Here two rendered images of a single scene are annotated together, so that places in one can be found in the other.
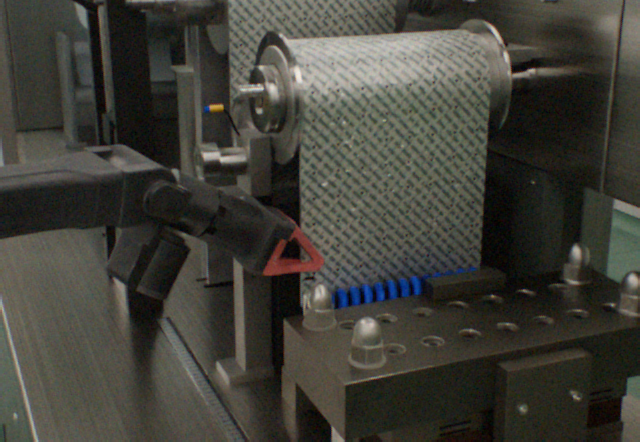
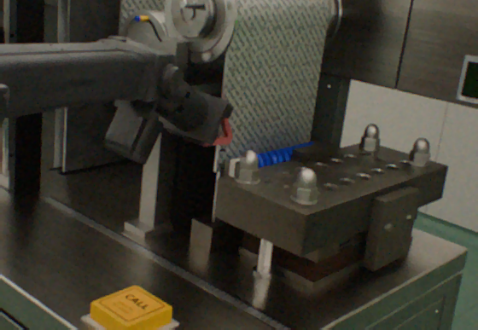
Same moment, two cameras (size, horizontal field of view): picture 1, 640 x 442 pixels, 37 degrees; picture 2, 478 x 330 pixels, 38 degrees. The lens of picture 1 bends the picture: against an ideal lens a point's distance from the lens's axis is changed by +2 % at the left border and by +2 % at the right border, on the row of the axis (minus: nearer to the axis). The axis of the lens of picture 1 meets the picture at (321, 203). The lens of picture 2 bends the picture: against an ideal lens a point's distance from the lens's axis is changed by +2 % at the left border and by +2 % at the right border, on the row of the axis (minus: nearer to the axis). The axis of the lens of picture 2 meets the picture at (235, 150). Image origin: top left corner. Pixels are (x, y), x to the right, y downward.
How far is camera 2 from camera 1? 0.45 m
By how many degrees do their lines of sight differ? 25
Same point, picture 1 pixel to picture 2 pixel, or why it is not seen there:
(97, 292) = not seen: outside the picture
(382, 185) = (268, 81)
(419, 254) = (281, 133)
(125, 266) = (126, 136)
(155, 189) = (173, 70)
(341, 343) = (275, 191)
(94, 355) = (13, 227)
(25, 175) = (104, 50)
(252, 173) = not seen: hidden behind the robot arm
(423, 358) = (336, 196)
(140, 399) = (83, 253)
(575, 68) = (375, 5)
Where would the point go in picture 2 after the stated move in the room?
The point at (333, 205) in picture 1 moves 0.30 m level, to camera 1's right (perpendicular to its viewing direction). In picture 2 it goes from (241, 95) to (403, 95)
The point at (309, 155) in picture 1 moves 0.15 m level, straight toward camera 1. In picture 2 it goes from (232, 55) to (282, 78)
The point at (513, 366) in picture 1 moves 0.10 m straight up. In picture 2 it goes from (385, 199) to (398, 133)
